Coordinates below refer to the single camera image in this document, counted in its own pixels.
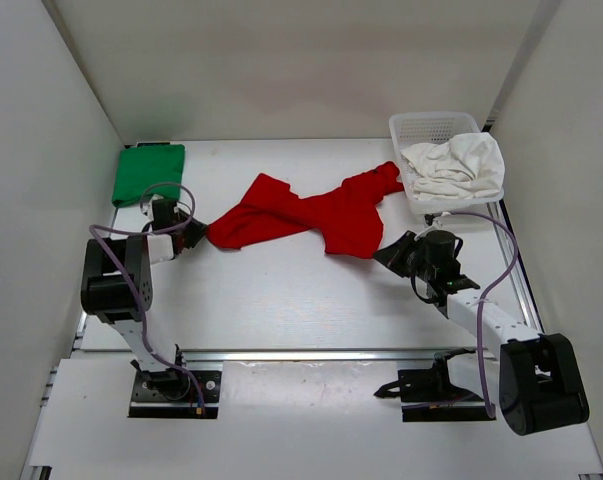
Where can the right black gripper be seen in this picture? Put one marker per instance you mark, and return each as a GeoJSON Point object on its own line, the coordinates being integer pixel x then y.
{"type": "Point", "coordinates": [394, 257]}

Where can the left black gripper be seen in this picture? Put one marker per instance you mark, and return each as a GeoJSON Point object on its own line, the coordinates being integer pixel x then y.
{"type": "Point", "coordinates": [197, 232]}

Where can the red t shirt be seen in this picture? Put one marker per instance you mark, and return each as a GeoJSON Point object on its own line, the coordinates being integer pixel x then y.
{"type": "Point", "coordinates": [346, 217]}

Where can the green t shirt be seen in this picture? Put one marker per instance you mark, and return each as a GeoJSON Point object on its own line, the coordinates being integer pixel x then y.
{"type": "Point", "coordinates": [141, 167]}

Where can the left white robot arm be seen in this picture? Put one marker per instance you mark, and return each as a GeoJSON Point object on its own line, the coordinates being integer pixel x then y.
{"type": "Point", "coordinates": [117, 288]}

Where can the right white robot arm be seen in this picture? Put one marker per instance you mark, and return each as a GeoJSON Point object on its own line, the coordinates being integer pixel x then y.
{"type": "Point", "coordinates": [532, 378]}

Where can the dark table label sticker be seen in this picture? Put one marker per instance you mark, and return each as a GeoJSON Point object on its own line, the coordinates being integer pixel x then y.
{"type": "Point", "coordinates": [152, 144]}

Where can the white t shirt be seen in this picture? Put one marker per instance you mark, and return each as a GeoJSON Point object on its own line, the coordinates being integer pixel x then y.
{"type": "Point", "coordinates": [468, 166]}

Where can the white plastic basket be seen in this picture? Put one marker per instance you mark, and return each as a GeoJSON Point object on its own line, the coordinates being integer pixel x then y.
{"type": "Point", "coordinates": [430, 127]}

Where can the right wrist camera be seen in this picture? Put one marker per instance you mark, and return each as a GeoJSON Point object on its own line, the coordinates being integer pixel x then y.
{"type": "Point", "coordinates": [435, 218]}

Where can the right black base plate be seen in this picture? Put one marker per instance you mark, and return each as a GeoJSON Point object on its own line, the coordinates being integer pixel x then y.
{"type": "Point", "coordinates": [425, 399]}

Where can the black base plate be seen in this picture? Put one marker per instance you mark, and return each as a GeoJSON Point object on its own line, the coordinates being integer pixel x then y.
{"type": "Point", "coordinates": [425, 399]}
{"type": "Point", "coordinates": [181, 402]}

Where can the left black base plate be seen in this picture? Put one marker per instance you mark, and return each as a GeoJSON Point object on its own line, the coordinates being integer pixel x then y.
{"type": "Point", "coordinates": [181, 402]}

